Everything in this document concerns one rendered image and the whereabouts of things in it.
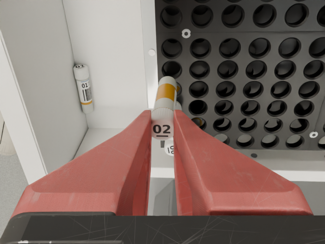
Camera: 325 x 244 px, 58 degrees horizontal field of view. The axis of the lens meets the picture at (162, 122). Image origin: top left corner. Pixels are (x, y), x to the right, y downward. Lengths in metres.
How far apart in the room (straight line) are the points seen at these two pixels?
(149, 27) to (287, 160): 0.16
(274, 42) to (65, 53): 0.16
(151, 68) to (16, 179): 1.55
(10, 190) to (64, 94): 1.60
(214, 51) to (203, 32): 0.01
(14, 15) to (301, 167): 0.23
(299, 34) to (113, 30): 0.14
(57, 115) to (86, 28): 0.08
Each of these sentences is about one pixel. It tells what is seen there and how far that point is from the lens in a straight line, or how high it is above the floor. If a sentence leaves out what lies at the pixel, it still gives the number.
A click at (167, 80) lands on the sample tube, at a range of 0.16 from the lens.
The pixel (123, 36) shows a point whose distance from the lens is 0.26.
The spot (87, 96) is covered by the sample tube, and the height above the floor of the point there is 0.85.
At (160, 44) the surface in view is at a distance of 0.19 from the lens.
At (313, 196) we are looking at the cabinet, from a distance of 0.58.
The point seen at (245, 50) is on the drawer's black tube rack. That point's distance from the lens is 0.19.
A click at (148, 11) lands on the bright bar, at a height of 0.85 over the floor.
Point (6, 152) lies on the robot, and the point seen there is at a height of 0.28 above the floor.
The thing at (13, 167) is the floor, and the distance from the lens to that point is 1.71.
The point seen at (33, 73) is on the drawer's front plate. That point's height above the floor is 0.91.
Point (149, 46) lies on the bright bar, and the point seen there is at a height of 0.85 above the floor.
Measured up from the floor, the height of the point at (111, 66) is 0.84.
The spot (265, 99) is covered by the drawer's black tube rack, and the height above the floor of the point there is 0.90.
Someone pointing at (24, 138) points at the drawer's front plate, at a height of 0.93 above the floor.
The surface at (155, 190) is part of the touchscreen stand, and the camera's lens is 1.51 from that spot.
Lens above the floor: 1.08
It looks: 57 degrees down
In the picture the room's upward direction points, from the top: 173 degrees counter-clockwise
